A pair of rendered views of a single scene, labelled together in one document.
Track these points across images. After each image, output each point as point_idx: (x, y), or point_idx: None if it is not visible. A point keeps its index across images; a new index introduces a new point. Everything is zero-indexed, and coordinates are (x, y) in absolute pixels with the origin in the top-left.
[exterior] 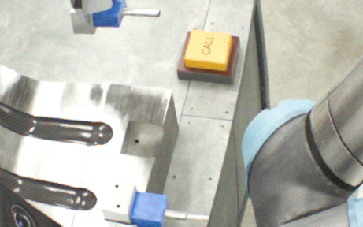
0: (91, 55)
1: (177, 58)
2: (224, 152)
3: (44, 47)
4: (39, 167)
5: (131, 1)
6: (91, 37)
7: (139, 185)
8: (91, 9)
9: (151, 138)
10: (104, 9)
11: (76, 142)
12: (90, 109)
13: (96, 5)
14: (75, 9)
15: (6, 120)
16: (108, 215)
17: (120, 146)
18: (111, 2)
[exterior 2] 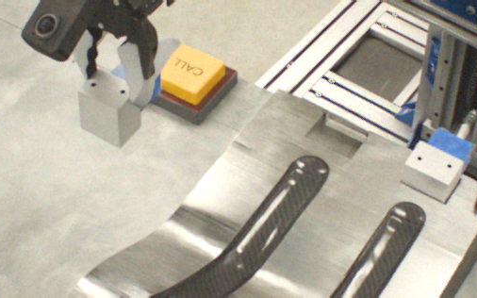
0: (96, 198)
1: (165, 117)
2: (329, 119)
3: (32, 252)
4: (328, 261)
5: (29, 132)
6: (61, 190)
7: (404, 154)
8: (156, 70)
9: (320, 140)
10: (169, 57)
11: (308, 200)
12: (262, 172)
13: (160, 57)
14: (148, 81)
15: (220, 285)
16: (450, 189)
17: (338, 156)
18: (172, 40)
